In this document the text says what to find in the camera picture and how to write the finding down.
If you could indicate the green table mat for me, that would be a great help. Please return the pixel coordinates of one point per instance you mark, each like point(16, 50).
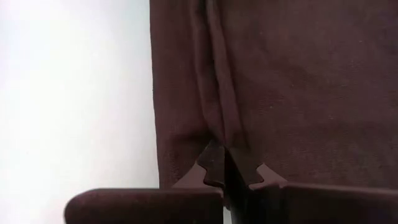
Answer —
point(74, 93)

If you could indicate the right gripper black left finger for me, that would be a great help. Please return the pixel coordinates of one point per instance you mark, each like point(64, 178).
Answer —
point(140, 205)

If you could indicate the black towel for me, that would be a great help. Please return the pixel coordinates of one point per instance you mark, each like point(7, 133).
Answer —
point(295, 87)

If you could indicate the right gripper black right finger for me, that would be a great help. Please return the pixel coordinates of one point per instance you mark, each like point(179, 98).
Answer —
point(311, 205)

